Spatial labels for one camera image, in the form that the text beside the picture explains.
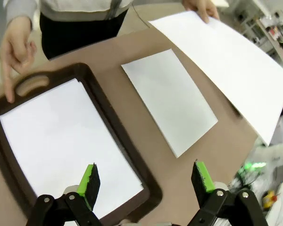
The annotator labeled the white A4 paper sheet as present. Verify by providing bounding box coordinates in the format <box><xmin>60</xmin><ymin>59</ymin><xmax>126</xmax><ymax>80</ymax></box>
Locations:
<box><xmin>148</xmin><ymin>10</ymin><xmax>283</xmax><ymax>147</ymax></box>

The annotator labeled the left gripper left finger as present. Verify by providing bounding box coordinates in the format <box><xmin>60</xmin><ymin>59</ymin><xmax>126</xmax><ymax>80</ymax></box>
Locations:
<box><xmin>25</xmin><ymin>162</ymin><xmax>104</xmax><ymax>226</ymax></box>

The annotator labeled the person's right forearm white sleeve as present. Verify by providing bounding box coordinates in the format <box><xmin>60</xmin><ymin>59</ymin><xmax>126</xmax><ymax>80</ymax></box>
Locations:
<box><xmin>2</xmin><ymin>0</ymin><xmax>37</xmax><ymax>30</ymax></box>

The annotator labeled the person's right hand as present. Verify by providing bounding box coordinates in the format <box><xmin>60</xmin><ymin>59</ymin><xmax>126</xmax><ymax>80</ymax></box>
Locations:
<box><xmin>0</xmin><ymin>16</ymin><xmax>38</xmax><ymax>104</ymax></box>

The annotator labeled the person's left hand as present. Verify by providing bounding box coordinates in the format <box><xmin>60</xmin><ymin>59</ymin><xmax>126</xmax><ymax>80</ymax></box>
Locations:
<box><xmin>181</xmin><ymin>0</ymin><xmax>220</xmax><ymax>24</ymax></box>

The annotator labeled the brown plastic serving tray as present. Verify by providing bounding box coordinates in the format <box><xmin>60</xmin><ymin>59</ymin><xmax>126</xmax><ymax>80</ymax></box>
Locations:
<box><xmin>0</xmin><ymin>62</ymin><xmax>163</xmax><ymax>226</ymax></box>

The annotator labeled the person in white grey hoodie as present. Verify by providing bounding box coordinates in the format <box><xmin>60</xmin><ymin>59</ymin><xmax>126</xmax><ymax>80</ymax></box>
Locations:
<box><xmin>2</xmin><ymin>0</ymin><xmax>135</xmax><ymax>61</ymax></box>

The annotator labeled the thin white A4 paper pile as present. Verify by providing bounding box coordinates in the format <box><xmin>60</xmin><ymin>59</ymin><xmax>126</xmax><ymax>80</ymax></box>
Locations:
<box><xmin>0</xmin><ymin>78</ymin><xmax>144</xmax><ymax>219</ymax></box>

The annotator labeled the thick white A4 paper stack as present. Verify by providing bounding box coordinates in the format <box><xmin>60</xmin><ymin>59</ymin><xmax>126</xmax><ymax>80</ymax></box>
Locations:
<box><xmin>121</xmin><ymin>48</ymin><xmax>219</xmax><ymax>159</ymax></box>

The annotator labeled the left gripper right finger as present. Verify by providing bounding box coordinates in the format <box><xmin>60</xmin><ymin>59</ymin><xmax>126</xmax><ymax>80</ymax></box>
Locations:
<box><xmin>190</xmin><ymin>161</ymin><xmax>269</xmax><ymax>226</ymax></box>

